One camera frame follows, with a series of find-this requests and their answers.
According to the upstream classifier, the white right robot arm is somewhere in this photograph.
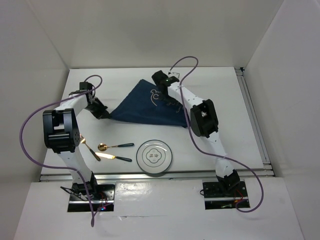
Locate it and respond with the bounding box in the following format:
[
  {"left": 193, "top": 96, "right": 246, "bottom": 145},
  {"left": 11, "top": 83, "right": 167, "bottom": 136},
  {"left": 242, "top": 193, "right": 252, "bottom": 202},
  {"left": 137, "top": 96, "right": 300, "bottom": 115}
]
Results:
[{"left": 154, "top": 77, "right": 240, "bottom": 196}]

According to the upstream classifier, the gold spoon black handle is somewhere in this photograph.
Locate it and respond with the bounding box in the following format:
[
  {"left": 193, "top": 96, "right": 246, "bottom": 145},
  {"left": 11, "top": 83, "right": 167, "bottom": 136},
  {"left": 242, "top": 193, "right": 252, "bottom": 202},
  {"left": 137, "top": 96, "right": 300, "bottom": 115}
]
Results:
[{"left": 97, "top": 142, "right": 135, "bottom": 152}]

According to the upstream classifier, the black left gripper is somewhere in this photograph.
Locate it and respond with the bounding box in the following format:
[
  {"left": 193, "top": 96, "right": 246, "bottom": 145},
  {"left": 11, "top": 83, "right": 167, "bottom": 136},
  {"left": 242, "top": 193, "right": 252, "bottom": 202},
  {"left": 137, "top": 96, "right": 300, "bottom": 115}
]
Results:
[{"left": 84, "top": 97, "right": 111, "bottom": 120}]

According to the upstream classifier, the dark blue embroidered cloth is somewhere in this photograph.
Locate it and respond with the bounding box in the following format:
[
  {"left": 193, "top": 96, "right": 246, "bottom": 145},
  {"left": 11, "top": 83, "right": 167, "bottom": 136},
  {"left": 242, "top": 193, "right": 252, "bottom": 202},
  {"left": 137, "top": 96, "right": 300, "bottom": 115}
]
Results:
[{"left": 110, "top": 79, "right": 187, "bottom": 128}]

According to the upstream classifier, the gold knife black handle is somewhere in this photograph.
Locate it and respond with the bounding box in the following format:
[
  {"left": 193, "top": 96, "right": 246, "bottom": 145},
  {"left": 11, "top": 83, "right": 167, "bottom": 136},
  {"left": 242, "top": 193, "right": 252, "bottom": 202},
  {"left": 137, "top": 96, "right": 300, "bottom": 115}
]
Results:
[{"left": 95, "top": 152, "right": 133, "bottom": 162}]

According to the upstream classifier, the aluminium frame rail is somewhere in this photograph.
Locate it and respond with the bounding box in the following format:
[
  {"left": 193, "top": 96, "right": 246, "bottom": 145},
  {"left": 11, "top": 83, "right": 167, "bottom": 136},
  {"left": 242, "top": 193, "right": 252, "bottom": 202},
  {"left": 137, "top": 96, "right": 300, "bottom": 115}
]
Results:
[
  {"left": 38, "top": 168, "right": 276, "bottom": 183},
  {"left": 234, "top": 67, "right": 276, "bottom": 177}
]

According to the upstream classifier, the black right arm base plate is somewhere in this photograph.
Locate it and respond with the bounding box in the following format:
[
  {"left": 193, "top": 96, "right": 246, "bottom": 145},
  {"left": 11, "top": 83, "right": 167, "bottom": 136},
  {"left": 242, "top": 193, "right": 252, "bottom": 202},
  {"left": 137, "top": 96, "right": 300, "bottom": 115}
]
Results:
[{"left": 199, "top": 181, "right": 250, "bottom": 210}]

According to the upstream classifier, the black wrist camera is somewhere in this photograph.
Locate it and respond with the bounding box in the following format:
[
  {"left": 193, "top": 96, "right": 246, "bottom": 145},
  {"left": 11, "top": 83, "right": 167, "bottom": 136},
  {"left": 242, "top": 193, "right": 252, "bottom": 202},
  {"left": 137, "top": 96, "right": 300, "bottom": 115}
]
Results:
[
  {"left": 79, "top": 81, "right": 95, "bottom": 91},
  {"left": 151, "top": 70, "right": 180, "bottom": 86}
]

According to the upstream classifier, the gold fork black handle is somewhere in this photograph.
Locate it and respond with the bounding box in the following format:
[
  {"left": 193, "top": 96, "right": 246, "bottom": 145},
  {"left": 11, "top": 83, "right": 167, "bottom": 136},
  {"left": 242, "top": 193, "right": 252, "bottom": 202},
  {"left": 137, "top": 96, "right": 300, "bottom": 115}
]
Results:
[{"left": 80, "top": 135, "right": 101, "bottom": 162}]

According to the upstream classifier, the white round dinner plate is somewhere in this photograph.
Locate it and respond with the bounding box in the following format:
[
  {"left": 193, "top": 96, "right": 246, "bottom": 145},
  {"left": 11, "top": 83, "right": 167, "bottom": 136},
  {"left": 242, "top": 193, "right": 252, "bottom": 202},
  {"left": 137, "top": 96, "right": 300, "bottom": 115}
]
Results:
[{"left": 135, "top": 139, "right": 173, "bottom": 175}]

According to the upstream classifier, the aluminium frame rail right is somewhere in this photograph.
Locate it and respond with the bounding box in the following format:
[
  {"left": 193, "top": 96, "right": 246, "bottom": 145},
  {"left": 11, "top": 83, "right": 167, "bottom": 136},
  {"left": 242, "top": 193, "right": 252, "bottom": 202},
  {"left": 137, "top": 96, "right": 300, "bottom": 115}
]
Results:
[{"left": 234, "top": 67, "right": 276, "bottom": 177}]

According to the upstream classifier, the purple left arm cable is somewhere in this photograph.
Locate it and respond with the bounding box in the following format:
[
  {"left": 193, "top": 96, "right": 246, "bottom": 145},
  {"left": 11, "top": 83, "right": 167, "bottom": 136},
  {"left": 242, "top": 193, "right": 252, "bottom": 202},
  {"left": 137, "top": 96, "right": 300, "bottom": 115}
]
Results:
[{"left": 19, "top": 74, "right": 104, "bottom": 228}]

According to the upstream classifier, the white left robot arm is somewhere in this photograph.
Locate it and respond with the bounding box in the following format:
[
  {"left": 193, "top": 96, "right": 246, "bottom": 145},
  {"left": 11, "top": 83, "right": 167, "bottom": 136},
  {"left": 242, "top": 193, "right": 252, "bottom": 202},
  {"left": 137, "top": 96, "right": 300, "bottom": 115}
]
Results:
[{"left": 42, "top": 92, "right": 111, "bottom": 200}]

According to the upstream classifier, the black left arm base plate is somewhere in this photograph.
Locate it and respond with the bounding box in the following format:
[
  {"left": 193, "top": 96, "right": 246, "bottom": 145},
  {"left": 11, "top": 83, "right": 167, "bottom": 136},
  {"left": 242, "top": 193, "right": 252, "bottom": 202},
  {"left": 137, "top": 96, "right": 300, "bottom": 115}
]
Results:
[{"left": 60, "top": 183, "right": 116, "bottom": 213}]

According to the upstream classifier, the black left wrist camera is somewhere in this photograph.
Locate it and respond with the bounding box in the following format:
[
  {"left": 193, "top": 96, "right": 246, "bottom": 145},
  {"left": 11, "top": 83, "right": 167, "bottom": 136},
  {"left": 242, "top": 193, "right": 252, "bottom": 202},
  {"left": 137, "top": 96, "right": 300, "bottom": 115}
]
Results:
[{"left": 79, "top": 81, "right": 95, "bottom": 91}]

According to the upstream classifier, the aluminium frame rail front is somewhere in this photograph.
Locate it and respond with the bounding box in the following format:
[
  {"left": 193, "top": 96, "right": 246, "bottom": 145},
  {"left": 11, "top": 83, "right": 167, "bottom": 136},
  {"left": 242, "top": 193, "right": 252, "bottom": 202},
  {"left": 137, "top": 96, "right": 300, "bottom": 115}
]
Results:
[{"left": 38, "top": 168, "right": 276, "bottom": 183}]

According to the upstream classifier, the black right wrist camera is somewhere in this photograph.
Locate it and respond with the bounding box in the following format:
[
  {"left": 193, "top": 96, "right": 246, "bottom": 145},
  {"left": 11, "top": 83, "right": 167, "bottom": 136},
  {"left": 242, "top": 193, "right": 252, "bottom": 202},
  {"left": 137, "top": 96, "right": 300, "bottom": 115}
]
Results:
[{"left": 151, "top": 70, "right": 180, "bottom": 86}]

